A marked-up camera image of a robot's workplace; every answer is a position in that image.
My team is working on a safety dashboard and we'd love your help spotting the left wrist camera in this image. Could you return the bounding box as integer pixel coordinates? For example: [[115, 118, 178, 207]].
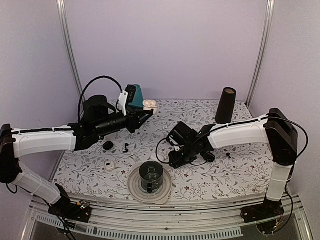
[[116, 84, 137, 116]]

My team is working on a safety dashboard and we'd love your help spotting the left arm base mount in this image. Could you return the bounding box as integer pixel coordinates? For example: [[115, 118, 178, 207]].
[[48, 198, 92, 223]]

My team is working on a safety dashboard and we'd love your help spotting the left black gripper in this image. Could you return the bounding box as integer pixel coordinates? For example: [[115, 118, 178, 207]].
[[94, 105, 153, 137]]

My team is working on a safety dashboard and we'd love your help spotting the grey ceramic plate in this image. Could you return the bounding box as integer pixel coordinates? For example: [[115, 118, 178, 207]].
[[127, 164, 173, 205]]

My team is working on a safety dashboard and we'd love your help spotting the teal vase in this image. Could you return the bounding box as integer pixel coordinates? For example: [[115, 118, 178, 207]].
[[128, 84, 144, 108]]

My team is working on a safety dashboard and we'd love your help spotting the left aluminium frame post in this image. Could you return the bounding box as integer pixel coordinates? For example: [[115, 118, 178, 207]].
[[56, 0, 83, 96]]

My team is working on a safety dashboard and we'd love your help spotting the black case with gold line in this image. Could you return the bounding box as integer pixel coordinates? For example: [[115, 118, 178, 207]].
[[201, 152, 216, 163]]

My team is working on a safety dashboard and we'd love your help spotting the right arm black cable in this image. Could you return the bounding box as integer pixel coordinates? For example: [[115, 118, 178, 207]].
[[155, 117, 310, 167]]

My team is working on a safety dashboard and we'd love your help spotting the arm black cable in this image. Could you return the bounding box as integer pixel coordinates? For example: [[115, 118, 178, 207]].
[[78, 76, 123, 121], [155, 117, 310, 167]]

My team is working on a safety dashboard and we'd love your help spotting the dark brown vase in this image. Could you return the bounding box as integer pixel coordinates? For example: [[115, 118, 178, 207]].
[[215, 87, 237, 124]]

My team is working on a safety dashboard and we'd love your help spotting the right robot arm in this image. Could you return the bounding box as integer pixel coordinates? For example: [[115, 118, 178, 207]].
[[166, 108, 298, 218]]

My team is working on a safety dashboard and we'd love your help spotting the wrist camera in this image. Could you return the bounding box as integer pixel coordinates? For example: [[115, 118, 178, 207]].
[[166, 121, 198, 146], [116, 84, 137, 116]]

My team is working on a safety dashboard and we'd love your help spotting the dark glass mug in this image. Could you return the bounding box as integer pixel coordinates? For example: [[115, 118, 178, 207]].
[[139, 161, 164, 194]]

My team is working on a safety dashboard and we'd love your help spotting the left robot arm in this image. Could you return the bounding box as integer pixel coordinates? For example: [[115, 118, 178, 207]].
[[0, 92, 157, 217]]

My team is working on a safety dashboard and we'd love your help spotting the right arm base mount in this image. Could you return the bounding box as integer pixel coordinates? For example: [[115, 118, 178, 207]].
[[240, 201, 285, 223]]

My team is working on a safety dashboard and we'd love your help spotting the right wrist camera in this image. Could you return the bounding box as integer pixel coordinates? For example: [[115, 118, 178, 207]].
[[166, 121, 198, 146]]

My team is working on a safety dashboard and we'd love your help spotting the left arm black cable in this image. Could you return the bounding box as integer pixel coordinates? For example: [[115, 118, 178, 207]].
[[78, 76, 123, 121]]

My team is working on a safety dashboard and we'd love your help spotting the aluminium frame post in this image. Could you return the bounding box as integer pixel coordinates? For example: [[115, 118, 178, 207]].
[[56, 0, 83, 96], [245, 0, 275, 108]]

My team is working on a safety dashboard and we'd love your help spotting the small black round case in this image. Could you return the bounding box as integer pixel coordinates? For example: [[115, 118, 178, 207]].
[[102, 141, 114, 151]]

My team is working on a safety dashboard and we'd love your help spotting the cream earbud case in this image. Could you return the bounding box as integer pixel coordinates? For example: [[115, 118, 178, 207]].
[[142, 99, 158, 115], [104, 160, 116, 172]]

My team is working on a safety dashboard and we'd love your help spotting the black stem earbud pair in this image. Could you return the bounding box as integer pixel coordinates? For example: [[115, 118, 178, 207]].
[[123, 143, 129, 153]]

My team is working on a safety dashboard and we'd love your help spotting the right aluminium frame post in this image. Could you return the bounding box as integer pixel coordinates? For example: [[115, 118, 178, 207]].
[[245, 0, 275, 108]]

